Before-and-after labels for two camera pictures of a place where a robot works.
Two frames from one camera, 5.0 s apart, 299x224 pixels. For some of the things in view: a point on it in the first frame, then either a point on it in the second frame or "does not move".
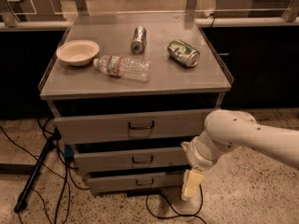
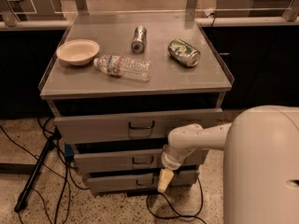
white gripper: [197, 155] → [168, 162]
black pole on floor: [49, 145] does not move
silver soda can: [139, 39] does not move
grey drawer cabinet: [129, 92] does not move
